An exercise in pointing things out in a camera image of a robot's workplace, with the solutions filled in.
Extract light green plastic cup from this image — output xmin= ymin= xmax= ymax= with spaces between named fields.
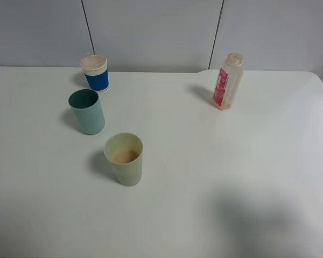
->
xmin=104 ymin=133 xmax=143 ymax=187

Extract teal plastic cup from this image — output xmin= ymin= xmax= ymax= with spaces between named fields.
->
xmin=68 ymin=89 xmax=105 ymax=135

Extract blue paper cup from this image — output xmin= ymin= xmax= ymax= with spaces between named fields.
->
xmin=80 ymin=53 xmax=109 ymax=92

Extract pink label drink bottle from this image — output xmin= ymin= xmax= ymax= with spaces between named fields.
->
xmin=213 ymin=52 xmax=243 ymax=110

